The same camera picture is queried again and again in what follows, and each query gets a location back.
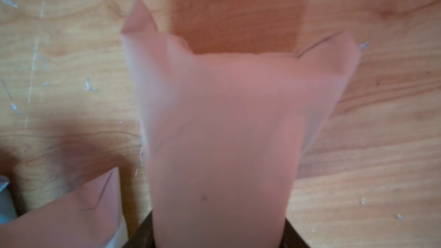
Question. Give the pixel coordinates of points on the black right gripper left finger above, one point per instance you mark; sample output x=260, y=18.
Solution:
x=144, y=236

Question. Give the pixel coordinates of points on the pink sleeved umbrella short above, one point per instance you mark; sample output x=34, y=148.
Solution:
x=223, y=133

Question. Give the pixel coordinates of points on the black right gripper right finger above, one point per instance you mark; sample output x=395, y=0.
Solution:
x=291, y=239

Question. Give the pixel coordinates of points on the cream sleeved umbrella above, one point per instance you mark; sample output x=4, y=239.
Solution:
x=89, y=217

